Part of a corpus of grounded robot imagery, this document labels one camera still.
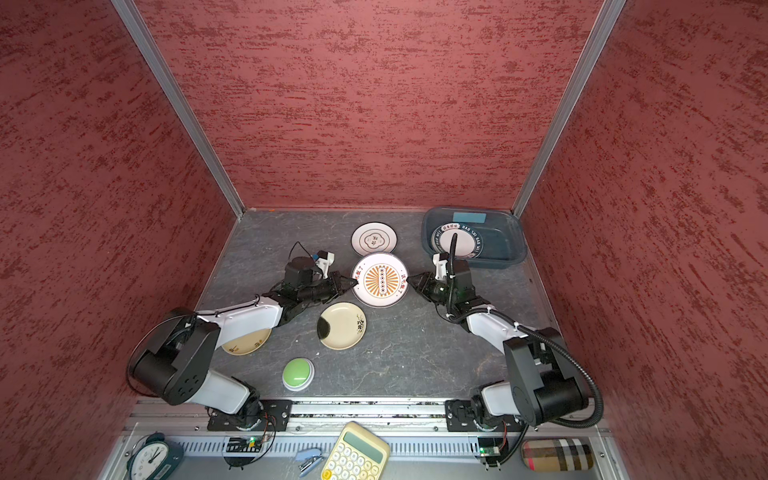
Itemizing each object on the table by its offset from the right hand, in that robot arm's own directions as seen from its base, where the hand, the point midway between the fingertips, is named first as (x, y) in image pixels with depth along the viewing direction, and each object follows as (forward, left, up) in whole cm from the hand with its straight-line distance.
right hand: (404, 286), depth 87 cm
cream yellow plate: (-7, +20, -11) cm, 24 cm away
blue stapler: (-40, +25, -9) cm, 48 cm away
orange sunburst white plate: (+2, +7, 0) cm, 7 cm away
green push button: (-21, +30, -9) cm, 38 cm away
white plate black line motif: (+28, +11, -11) cm, 32 cm away
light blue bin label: (+34, -28, -7) cm, 44 cm away
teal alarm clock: (-39, +58, -6) cm, 70 cm away
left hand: (0, +14, 0) cm, 14 cm away
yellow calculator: (-40, +13, -9) cm, 43 cm away
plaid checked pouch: (-41, -33, -8) cm, 53 cm away
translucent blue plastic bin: (+29, -40, -11) cm, 51 cm away
